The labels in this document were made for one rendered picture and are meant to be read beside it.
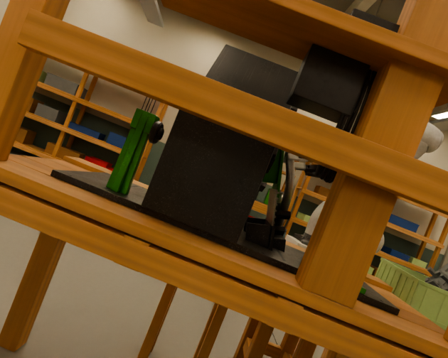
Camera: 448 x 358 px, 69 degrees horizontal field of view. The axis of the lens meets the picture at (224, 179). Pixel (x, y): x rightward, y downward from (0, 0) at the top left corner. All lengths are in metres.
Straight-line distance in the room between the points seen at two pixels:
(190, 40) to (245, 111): 6.44
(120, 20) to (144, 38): 0.57
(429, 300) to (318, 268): 1.03
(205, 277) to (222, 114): 0.41
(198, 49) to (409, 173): 6.49
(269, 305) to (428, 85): 0.68
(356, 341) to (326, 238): 0.27
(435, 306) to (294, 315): 1.07
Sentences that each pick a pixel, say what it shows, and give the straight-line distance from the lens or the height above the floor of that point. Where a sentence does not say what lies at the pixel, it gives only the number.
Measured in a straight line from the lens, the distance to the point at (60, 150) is 6.76.
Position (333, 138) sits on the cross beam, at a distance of 0.82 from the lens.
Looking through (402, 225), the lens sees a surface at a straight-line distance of 7.33.
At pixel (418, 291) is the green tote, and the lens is 1.83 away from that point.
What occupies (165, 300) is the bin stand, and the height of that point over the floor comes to 0.39.
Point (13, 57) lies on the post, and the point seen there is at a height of 1.15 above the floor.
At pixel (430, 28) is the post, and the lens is 1.03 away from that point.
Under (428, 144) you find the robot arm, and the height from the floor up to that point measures 1.56.
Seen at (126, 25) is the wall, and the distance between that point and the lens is 7.48.
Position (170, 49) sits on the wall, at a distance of 7.18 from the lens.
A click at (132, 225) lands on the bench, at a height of 0.87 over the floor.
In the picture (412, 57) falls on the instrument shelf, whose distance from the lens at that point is 0.95.
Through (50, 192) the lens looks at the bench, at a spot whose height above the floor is 0.87.
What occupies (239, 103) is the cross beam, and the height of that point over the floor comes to 1.24.
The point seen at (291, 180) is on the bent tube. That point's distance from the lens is 1.11.
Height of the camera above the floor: 1.07
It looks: level
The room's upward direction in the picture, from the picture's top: 22 degrees clockwise
